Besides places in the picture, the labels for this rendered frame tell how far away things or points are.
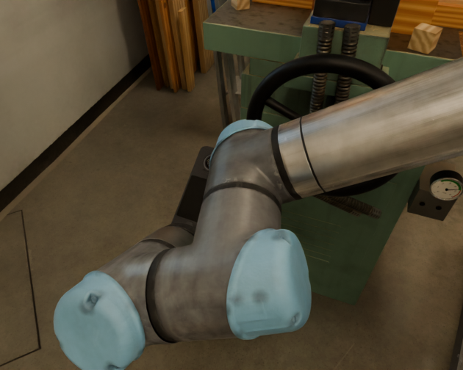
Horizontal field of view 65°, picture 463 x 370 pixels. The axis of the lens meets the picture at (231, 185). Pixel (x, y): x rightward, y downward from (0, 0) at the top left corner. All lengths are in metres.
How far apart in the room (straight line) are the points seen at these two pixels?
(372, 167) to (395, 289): 1.19
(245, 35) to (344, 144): 0.54
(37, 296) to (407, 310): 1.30
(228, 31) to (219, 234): 0.61
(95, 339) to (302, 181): 0.21
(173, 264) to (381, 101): 0.21
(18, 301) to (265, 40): 1.21
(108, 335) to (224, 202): 0.13
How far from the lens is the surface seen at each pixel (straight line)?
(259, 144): 0.34
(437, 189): 0.88
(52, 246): 1.64
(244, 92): 0.88
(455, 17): 0.93
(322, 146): 0.31
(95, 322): 0.30
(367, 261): 1.19
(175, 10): 2.22
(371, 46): 0.67
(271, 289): 0.25
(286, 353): 1.29
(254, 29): 0.81
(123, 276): 0.31
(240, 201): 0.30
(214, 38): 0.85
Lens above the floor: 1.20
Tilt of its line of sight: 45 degrees down
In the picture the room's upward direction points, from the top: straight up
